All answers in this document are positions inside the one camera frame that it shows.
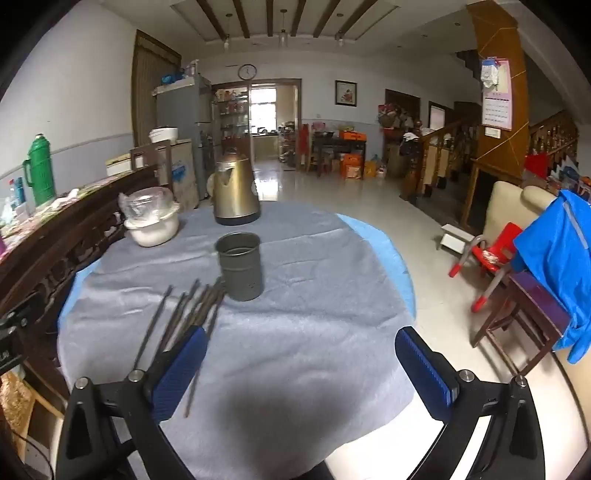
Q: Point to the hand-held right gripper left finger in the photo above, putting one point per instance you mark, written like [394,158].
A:
[180,374]

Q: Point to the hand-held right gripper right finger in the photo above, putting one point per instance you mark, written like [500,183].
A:
[425,378]

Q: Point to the bundle of metal chopsticks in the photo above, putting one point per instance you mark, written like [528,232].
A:
[184,305]

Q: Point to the grey metal utensil holder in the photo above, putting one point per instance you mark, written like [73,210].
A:
[240,272]

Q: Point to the dark carved wooden sideboard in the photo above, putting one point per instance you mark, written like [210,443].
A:
[55,249]

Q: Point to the blue tablecloth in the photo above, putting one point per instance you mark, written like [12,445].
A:
[392,258]

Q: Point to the grey tablecloth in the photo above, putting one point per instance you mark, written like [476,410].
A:
[314,300]

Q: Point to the dark wooden stool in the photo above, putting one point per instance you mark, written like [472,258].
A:
[535,300]

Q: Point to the white step stool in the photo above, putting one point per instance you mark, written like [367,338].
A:
[455,240]

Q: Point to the white ceramic bowl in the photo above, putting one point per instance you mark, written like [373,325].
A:
[152,233]

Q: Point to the colourful printed papers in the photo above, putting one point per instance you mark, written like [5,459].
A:
[69,198]

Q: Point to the red plastic child chair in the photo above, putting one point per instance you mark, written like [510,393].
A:
[505,240]

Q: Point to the green thermos flask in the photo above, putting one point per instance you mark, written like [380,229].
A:
[41,170]

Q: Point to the blue raincoat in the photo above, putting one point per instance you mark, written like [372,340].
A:
[554,249]

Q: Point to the gold electric kettle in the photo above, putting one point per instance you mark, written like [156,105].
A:
[235,194]

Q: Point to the cream armchair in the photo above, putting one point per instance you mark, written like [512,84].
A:
[503,203]

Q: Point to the white freezer with blue print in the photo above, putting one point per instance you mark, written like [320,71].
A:
[183,173]

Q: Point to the brown wooden chair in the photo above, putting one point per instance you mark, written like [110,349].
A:
[147,157]

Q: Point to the wooden stair railing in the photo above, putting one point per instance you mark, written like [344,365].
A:
[443,147]

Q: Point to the white cooking pot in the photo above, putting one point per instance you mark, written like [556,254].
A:
[164,134]

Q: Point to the dark wooden side table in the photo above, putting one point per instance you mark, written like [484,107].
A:
[332,147]

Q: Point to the glass display shelf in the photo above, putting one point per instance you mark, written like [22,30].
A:
[231,120]

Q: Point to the grey refrigerator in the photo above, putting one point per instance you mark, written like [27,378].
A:
[182,106]

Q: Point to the brown wooden door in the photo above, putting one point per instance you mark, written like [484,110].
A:
[147,92]

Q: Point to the pendant ceiling lamp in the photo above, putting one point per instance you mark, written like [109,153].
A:
[282,38]
[340,38]
[226,42]

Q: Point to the pink wall calendar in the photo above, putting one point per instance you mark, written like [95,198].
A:
[498,101]

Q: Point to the framed wall picture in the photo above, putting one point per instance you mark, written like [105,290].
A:
[346,93]

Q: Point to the round wall clock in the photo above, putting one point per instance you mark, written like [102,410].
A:
[247,71]

